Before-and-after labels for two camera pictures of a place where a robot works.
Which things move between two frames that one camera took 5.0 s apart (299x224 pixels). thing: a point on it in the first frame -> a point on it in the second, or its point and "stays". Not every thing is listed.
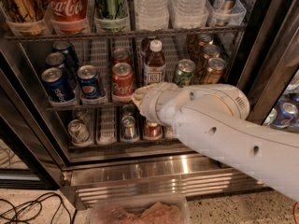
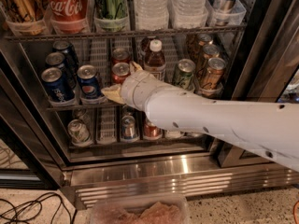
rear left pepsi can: x=71 y=62 stays
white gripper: x=151 y=101 -> x=132 y=88
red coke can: x=122 y=80 stays
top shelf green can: x=111 y=7 stays
